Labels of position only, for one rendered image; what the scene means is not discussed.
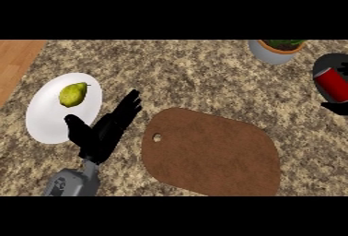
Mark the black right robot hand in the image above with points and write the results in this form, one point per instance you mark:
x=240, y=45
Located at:
x=337, y=108

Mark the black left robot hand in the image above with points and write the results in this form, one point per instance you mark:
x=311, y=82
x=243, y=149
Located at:
x=101, y=135

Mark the red can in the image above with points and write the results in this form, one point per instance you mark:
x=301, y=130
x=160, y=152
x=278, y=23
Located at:
x=333, y=84

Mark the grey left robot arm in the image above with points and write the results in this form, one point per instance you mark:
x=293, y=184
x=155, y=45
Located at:
x=73, y=182

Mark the dark grey pan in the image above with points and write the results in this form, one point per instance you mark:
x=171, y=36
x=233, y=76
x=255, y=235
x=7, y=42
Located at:
x=324, y=63

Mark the brown cutting board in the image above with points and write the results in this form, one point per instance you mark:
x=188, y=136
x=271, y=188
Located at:
x=212, y=153

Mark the white plate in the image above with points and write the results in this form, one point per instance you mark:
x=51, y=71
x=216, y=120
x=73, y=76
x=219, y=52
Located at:
x=48, y=116

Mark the yellow-green pear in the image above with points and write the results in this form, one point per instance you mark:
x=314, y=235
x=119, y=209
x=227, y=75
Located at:
x=72, y=94

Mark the grey plant pot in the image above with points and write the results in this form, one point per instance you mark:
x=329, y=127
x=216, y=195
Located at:
x=271, y=55

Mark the green plant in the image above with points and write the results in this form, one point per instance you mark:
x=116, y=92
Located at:
x=284, y=43

